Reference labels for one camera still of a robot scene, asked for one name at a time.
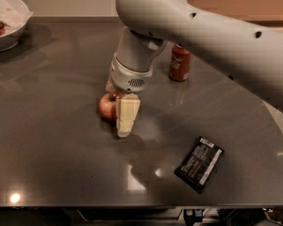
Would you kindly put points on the white bowl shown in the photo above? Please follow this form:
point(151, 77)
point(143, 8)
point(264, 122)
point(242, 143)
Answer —
point(11, 37)

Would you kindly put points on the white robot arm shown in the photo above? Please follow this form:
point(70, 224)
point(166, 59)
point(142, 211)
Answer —
point(250, 53)

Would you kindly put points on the black rxbar chocolate wrapper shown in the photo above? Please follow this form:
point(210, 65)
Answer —
point(199, 163)

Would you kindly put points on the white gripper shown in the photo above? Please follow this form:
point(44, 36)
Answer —
point(127, 76)

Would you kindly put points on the red soda can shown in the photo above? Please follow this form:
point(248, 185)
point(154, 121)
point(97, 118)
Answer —
point(180, 63)

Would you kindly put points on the red apple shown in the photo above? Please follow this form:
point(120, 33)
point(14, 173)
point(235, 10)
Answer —
point(107, 106)

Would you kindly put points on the white napkin in bowl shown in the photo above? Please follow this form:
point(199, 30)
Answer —
point(14, 12)

